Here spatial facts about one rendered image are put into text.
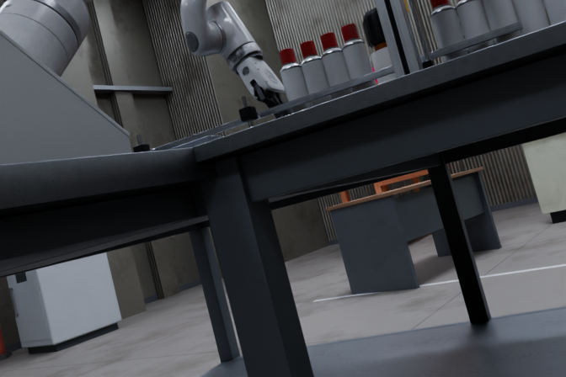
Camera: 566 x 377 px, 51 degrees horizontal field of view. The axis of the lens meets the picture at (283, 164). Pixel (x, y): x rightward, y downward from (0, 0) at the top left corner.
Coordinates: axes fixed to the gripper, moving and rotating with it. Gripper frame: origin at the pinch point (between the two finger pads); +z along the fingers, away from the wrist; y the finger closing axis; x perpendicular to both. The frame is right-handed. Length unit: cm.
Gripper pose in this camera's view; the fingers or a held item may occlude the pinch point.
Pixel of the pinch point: (283, 115)
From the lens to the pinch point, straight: 137.9
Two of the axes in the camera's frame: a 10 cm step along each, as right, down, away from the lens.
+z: 5.3, 8.2, -2.2
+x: -7.4, 5.8, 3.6
